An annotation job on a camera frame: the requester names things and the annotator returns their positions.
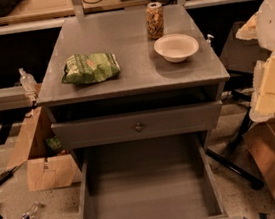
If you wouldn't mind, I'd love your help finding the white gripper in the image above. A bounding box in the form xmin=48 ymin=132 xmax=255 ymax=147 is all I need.
xmin=240 ymin=51 xmax=275 ymax=125

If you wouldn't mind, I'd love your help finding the green jalapeno chip bag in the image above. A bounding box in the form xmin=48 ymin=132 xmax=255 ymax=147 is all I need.
xmin=61 ymin=52 xmax=121 ymax=85

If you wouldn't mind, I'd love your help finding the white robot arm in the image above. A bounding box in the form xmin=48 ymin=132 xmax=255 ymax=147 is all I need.
xmin=236 ymin=0 xmax=275 ymax=123

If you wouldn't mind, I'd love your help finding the closed upper grey drawer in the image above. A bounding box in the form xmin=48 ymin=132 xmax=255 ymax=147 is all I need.
xmin=51 ymin=101 xmax=222 ymax=150

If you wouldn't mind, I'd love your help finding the grey drawer cabinet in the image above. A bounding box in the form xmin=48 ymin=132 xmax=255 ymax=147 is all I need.
xmin=25 ymin=0 xmax=250 ymax=219

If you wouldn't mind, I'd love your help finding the round metal drawer knob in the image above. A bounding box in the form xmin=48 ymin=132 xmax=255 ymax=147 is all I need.
xmin=135 ymin=123 xmax=145 ymax=132

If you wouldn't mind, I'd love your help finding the open lower grey drawer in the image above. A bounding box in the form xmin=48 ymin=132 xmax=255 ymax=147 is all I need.
xmin=79 ymin=134 xmax=242 ymax=219

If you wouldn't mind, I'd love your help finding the green snack bag in box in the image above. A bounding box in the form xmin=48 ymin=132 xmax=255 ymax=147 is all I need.
xmin=45 ymin=136 xmax=63 ymax=154

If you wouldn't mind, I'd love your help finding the dark side table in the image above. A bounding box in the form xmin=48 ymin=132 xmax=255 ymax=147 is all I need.
xmin=205 ymin=20 xmax=268 ymax=190

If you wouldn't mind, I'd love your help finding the small white pump bottle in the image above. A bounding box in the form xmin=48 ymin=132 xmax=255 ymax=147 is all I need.
xmin=206 ymin=34 xmax=215 ymax=46

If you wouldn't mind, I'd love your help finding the white paper bowl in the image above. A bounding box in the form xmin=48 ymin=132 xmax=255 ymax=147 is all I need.
xmin=153 ymin=34 xmax=199 ymax=63

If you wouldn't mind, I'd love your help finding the patterned drink can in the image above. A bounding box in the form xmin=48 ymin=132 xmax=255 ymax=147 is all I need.
xmin=145 ymin=2 xmax=164 ymax=40

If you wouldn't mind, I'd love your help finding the clear sanitizer bottle on shelf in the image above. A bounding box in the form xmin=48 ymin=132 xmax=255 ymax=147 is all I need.
xmin=18 ymin=68 xmax=36 ymax=92

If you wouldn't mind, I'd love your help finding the brown cardboard box left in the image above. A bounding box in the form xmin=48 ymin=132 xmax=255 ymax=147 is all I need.
xmin=6 ymin=107 xmax=82 ymax=192

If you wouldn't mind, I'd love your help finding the grey low bench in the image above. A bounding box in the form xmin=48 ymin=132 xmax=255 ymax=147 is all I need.
xmin=0 ymin=86 xmax=35 ymax=145

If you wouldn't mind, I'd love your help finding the black power adapter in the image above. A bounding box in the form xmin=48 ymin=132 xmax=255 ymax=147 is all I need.
xmin=0 ymin=170 xmax=13 ymax=185

